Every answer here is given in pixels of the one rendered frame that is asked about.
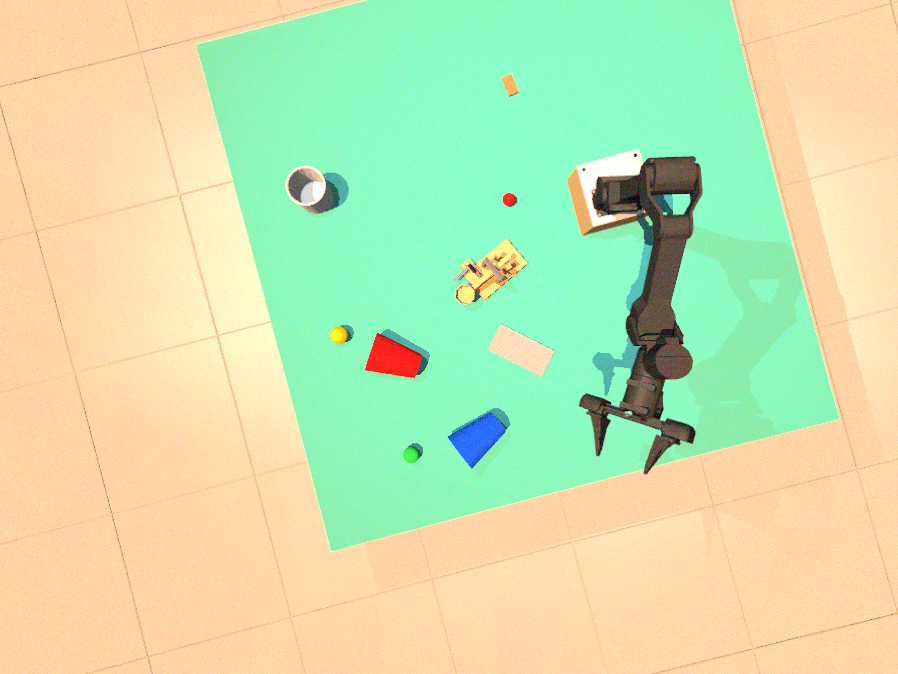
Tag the yellow ball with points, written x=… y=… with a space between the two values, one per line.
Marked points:
x=339 y=334

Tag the tan cylinder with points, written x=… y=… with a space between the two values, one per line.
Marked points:
x=307 y=187

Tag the red bucket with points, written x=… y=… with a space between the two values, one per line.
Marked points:
x=390 y=357

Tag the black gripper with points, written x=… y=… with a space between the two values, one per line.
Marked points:
x=641 y=396

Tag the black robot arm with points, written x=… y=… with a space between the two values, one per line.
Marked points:
x=651 y=321

